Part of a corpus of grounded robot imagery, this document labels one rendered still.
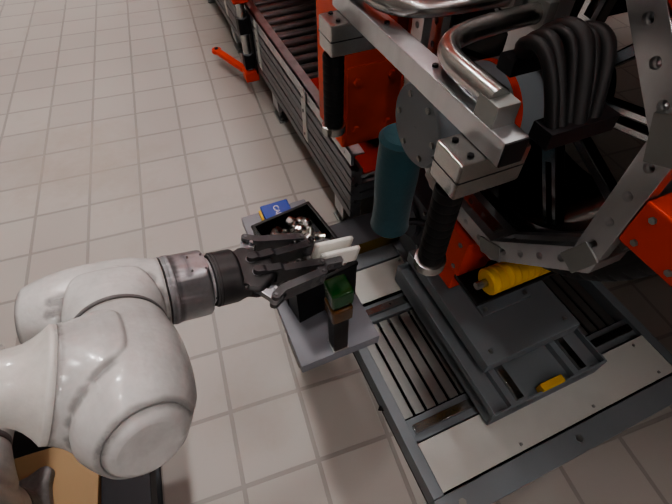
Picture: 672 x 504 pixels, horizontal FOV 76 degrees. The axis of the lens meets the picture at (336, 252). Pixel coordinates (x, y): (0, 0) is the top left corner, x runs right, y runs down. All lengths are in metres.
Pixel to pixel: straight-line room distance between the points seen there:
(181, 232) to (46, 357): 1.35
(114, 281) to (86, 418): 0.18
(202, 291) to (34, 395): 0.22
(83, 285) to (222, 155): 1.55
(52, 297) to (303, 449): 0.88
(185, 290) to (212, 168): 1.45
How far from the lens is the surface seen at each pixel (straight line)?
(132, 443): 0.39
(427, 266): 0.60
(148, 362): 0.40
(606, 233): 0.66
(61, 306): 0.54
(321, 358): 0.86
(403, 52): 0.58
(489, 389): 1.23
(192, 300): 0.56
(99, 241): 1.84
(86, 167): 2.20
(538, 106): 0.72
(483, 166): 0.48
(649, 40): 0.58
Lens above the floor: 1.23
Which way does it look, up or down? 52 degrees down
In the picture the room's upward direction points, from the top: straight up
